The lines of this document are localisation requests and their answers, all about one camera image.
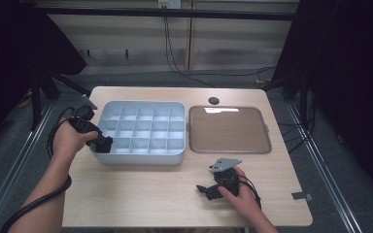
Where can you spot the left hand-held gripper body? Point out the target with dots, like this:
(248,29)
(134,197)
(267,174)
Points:
(82,121)

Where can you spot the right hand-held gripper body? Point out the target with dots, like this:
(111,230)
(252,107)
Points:
(228,181)

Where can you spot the light blue divided organizer box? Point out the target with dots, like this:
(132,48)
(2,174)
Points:
(142,129)

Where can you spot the person's right hand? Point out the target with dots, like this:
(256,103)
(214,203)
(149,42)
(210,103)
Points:
(246,200)

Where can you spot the person's left hand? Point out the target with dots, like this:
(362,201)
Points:
(66,142)

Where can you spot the brown flat tray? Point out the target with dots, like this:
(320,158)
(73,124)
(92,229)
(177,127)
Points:
(230,132)

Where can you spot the black metal stand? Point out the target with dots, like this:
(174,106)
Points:
(36,103)

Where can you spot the grey tape piece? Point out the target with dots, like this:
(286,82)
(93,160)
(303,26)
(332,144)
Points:
(302,195)

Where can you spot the black horizontal bar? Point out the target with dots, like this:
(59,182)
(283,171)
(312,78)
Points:
(142,13)

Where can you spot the aluminium floor rail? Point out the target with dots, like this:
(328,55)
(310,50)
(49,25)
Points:
(320,168)
(0,187)

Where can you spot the white wall socket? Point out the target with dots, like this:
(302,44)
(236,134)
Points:
(169,4)

